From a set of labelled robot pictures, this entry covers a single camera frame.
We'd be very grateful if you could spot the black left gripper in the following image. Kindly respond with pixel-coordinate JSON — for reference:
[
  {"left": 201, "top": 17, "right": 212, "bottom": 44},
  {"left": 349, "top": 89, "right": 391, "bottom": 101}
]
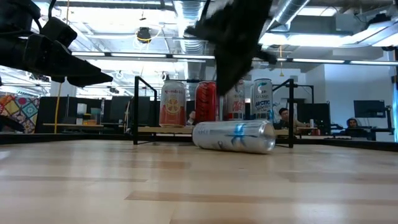
[{"left": 23, "top": 32, "right": 114, "bottom": 88}]

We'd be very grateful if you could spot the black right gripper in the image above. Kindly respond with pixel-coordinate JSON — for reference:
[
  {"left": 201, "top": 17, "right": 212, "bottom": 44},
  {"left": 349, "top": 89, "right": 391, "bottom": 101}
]
[{"left": 213, "top": 24, "right": 269, "bottom": 97}]

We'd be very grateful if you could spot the Celsius Peach Vibe can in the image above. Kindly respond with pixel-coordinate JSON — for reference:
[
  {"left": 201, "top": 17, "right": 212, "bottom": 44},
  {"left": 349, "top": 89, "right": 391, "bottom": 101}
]
[{"left": 224, "top": 79, "right": 246, "bottom": 121}]

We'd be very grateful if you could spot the red Coca-Cola can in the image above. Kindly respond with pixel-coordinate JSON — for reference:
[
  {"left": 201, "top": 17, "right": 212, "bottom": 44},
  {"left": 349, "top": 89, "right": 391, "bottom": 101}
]
[{"left": 195, "top": 80, "right": 219, "bottom": 124}]

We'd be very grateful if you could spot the Celsius Arctic Vibe can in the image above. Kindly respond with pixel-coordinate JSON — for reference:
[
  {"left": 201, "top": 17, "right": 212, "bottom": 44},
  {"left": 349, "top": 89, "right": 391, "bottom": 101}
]
[
  {"left": 192, "top": 119, "right": 277, "bottom": 155},
  {"left": 250, "top": 77, "right": 274, "bottom": 121}
]

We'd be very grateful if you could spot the black monitor on arm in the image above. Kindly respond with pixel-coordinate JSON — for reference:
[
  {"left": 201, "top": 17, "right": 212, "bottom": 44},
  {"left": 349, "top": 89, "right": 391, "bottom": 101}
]
[{"left": 353, "top": 99, "right": 393, "bottom": 119}]

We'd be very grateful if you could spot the tall white box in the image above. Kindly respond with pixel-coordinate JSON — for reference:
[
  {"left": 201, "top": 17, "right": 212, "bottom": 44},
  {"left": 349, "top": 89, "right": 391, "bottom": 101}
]
[{"left": 76, "top": 103, "right": 88, "bottom": 118}]

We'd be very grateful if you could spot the black office partition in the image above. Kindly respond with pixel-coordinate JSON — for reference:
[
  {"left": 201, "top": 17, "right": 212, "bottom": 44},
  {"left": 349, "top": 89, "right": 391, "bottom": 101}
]
[{"left": 34, "top": 95, "right": 162, "bottom": 134}]

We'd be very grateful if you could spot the orange yellow box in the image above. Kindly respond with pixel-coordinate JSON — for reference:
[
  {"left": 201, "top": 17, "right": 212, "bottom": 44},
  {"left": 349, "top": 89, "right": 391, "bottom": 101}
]
[{"left": 82, "top": 113, "right": 98, "bottom": 126}]

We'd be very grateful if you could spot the light wooden desk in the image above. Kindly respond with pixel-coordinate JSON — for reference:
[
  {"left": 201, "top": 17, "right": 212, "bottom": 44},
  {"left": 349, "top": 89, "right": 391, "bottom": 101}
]
[{"left": 42, "top": 123, "right": 104, "bottom": 128}]

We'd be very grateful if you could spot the office desk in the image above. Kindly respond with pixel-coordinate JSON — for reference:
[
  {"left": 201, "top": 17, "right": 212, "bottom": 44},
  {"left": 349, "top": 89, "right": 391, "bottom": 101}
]
[{"left": 341, "top": 125, "right": 396, "bottom": 142}]

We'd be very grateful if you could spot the yellow cable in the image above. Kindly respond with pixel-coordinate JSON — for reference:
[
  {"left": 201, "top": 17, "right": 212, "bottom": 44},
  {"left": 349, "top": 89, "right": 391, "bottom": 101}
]
[{"left": 53, "top": 0, "right": 71, "bottom": 134}]

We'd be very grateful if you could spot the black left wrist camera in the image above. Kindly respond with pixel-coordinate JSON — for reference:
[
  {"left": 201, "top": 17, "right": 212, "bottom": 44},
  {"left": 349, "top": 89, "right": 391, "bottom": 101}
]
[{"left": 40, "top": 17, "right": 78, "bottom": 47}]

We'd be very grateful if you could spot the black rail with strip lights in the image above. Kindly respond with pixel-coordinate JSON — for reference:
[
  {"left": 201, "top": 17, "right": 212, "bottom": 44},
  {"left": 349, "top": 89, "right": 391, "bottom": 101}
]
[{"left": 71, "top": 51, "right": 398, "bottom": 67}]

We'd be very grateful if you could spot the silver ventilation duct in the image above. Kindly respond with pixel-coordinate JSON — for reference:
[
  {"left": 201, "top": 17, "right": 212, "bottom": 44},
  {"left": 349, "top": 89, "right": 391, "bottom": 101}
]
[{"left": 174, "top": 0, "right": 215, "bottom": 54}]

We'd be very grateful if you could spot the black overhead camera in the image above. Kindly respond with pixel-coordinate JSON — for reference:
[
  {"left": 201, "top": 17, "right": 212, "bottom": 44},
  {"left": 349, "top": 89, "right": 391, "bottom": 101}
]
[{"left": 136, "top": 27, "right": 153, "bottom": 44}]

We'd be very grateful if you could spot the colourful patterned wall hanging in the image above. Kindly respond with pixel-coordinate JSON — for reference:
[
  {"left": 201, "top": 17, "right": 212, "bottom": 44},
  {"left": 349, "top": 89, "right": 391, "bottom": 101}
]
[{"left": 0, "top": 95, "right": 40, "bottom": 134}]

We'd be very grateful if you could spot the black aluminium table frame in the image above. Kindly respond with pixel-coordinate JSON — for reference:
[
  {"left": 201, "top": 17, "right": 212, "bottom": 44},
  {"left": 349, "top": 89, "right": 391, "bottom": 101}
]
[{"left": 0, "top": 132, "right": 398, "bottom": 153}]

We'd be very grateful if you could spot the wooden shelf with black frame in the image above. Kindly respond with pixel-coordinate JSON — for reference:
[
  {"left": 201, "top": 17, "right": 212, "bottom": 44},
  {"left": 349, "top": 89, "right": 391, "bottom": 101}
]
[{"left": 134, "top": 75, "right": 315, "bottom": 149}]

